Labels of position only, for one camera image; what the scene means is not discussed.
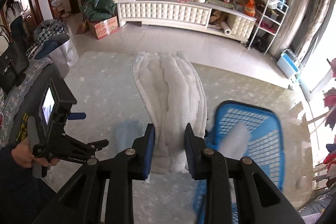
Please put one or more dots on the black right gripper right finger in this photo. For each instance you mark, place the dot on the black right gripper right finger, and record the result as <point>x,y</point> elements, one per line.
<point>258,200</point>

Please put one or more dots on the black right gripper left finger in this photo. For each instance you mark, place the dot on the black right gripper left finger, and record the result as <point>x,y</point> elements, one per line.
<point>102,191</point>

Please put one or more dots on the blue plastic basket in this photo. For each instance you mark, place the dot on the blue plastic basket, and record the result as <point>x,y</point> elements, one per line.
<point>265,147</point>

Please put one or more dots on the white quilted bubble cloth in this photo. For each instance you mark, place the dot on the white quilted bubble cloth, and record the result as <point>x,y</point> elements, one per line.
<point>235,144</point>

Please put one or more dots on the white fluffy ribbed mat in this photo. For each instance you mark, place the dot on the white fluffy ribbed mat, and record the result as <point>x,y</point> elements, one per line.
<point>174,97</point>

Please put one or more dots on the person left hand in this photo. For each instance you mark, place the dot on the person left hand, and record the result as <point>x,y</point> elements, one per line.
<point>23,156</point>

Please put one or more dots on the light blue cloth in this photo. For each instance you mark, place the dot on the light blue cloth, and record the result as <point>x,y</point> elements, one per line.
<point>126,132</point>

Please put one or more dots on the white paper bag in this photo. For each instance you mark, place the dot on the white paper bag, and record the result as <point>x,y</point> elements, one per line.
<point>53,38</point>

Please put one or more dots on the cardboard box with red print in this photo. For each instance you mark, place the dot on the cardboard box with red print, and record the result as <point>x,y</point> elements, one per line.
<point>104,28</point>

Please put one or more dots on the green plastic bag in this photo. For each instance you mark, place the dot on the green plastic bag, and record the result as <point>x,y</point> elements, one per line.
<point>98,10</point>

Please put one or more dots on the light blue plastic bin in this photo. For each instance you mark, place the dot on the light blue plastic bin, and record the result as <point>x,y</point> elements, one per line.
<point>288,63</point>

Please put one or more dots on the white paper roll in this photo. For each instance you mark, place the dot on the white paper roll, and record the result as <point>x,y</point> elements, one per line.
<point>226,28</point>

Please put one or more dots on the white tufted TV cabinet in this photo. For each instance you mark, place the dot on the white tufted TV cabinet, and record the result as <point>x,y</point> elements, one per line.
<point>193,16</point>

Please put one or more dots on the white metal shelf rack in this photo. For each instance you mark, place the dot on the white metal shelf rack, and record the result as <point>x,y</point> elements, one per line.
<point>270,17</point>

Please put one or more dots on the orange bag on cabinet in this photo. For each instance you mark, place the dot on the orange bag on cabinet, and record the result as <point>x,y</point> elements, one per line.
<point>249,8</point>

